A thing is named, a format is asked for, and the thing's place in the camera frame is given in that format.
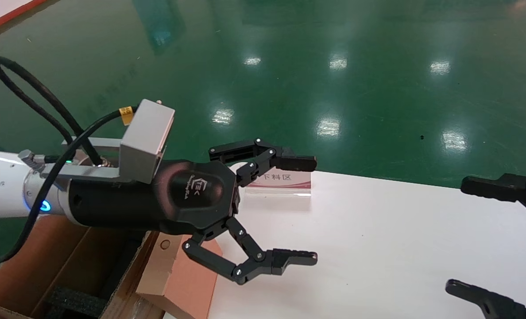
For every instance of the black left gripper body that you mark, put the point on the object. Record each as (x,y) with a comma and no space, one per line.
(187,195)

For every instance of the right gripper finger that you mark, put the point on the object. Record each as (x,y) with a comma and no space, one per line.
(497,305)
(511,188)

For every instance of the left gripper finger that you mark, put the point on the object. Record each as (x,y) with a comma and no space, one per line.
(267,155)
(254,263)

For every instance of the small cardboard box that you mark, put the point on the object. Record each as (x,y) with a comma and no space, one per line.
(183,288)

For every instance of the large cardboard box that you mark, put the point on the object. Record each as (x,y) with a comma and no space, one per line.
(24,266)

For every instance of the white pink acrylic sign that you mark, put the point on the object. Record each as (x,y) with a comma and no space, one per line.
(285,181)

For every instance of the black foam insert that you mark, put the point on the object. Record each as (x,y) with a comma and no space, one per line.
(77,303)

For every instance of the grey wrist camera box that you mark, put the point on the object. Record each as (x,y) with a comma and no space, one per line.
(148,133)

